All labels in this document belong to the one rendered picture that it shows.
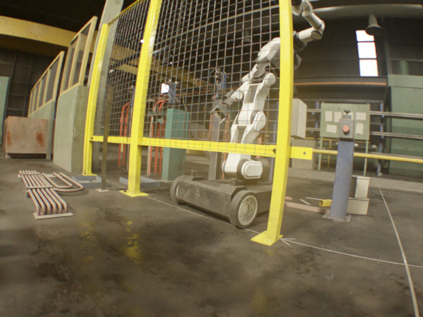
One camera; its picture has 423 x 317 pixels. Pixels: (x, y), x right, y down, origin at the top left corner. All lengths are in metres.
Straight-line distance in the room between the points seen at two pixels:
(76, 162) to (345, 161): 2.65
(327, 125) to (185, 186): 6.02
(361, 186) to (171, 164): 1.84
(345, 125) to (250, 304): 1.24
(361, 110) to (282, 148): 6.12
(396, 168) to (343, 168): 7.79
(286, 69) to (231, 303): 0.94
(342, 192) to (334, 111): 5.63
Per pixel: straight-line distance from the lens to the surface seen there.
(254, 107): 1.57
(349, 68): 15.38
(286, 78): 1.08
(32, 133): 4.35
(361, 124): 6.98
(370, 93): 14.83
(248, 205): 1.23
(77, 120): 2.83
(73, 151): 2.82
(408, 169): 9.41
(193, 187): 1.38
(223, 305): 0.65
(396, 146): 9.35
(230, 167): 1.47
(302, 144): 6.89
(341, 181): 1.60
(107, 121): 1.86
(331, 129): 7.05
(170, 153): 2.46
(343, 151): 1.59
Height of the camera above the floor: 0.41
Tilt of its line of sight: 3 degrees down
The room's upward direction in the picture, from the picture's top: 5 degrees clockwise
